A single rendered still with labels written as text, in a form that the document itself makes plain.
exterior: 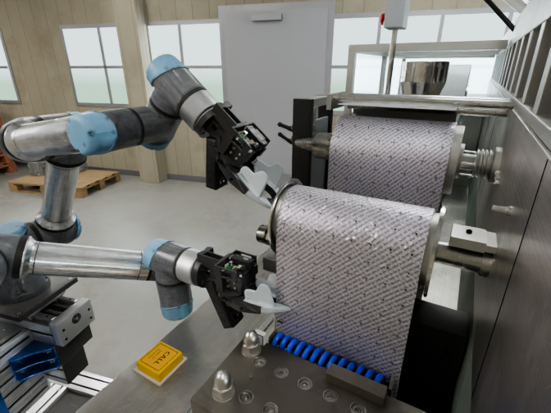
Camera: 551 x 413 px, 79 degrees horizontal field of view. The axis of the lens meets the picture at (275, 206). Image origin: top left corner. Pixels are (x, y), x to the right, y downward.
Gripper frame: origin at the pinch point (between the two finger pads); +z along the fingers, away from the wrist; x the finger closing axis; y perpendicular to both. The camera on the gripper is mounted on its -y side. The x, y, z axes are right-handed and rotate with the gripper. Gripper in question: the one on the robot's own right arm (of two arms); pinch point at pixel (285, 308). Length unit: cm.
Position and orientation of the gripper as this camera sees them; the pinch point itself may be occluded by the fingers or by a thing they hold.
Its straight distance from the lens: 66.4
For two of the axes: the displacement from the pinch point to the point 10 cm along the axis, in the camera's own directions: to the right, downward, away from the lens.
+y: 0.0, -9.2, -3.8
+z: 8.7, 1.9, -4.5
